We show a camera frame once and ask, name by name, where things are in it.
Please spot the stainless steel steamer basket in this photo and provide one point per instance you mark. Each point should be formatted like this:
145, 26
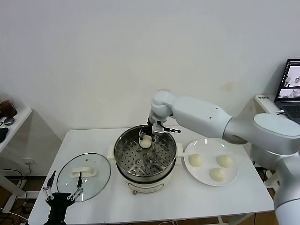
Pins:
145, 166

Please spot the white side desk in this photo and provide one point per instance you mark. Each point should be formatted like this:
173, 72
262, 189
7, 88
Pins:
18, 122
267, 105

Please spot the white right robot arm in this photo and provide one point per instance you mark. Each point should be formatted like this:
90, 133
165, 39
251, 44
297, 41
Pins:
199, 117

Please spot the brown glass jar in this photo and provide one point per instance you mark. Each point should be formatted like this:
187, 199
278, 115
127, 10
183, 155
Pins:
8, 109

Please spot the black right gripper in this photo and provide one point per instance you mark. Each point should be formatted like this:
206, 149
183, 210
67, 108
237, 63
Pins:
150, 127

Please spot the grey open laptop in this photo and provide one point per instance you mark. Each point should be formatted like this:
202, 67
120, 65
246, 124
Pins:
288, 103

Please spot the small round grey object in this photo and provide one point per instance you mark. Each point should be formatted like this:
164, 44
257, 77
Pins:
9, 121

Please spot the white round plate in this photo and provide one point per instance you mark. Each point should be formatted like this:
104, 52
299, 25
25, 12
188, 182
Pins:
206, 150

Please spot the white steamed baozi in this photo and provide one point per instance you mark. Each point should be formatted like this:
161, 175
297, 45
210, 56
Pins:
145, 143
196, 161
225, 160
217, 174

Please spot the small desk label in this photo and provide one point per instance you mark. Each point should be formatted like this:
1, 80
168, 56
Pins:
263, 97

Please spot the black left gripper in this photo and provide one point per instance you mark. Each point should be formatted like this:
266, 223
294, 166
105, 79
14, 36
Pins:
59, 201

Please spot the cream electric pot base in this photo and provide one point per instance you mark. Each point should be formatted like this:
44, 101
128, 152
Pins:
145, 186

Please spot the black object on desk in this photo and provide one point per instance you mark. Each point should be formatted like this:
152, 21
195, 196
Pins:
3, 135

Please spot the white wall outlet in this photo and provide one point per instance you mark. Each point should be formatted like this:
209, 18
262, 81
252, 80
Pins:
29, 161

